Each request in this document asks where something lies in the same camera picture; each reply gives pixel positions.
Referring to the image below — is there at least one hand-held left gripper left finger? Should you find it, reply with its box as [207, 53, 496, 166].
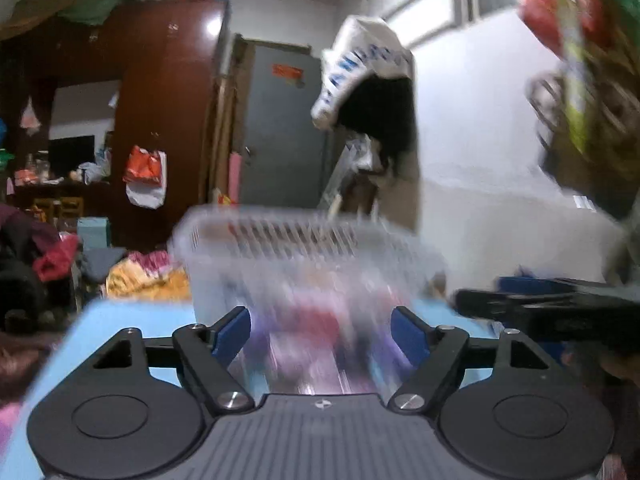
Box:
[90, 306, 257, 416]

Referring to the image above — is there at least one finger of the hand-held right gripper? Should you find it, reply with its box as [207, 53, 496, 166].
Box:
[496, 276, 617, 295]
[454, 288, 532, 320]

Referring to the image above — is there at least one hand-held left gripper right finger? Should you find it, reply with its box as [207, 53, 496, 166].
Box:
[386, 306, 551, 413]

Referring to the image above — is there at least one white plastic basket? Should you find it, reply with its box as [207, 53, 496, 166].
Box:
[169, 206, 447, 397]

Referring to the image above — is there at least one yellow cloth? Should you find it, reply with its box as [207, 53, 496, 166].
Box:
[106, 254, 194, 302]

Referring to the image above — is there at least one pink roll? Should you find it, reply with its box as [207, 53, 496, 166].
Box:
[227, 152, 244, 202]

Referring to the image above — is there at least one teal box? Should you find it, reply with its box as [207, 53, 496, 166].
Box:
[77, 217, 111, 249]

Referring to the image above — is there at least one orange white plastic bag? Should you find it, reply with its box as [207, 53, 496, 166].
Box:
[123, 144, 168, 210]

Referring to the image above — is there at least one olive hanging bag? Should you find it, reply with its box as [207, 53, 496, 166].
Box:
[519, 0, 640, 222]

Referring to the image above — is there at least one dark red clothing pile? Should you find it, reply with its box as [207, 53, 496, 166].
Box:
[0, 204, 82, 332]

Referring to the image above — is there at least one black hanging garment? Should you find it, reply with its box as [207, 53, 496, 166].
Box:
[339, 76, 419, 177]

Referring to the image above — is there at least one grey door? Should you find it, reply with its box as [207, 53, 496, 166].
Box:
[239, 41, 332, 209]

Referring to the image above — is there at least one brown wooden wardrobe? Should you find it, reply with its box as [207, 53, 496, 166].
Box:
[0, 0, 232, 252]

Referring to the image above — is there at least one black television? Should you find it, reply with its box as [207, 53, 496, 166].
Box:
[48, 134, 96, 177]

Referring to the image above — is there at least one white tote bag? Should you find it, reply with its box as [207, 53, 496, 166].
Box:
[310, 14, 417, 132]

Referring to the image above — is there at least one small white red plastic bag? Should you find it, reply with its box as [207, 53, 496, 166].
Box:
[19, 96, 42, 134]

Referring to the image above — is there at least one green cloth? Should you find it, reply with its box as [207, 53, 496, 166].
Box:
[56, 0, 197, 27]

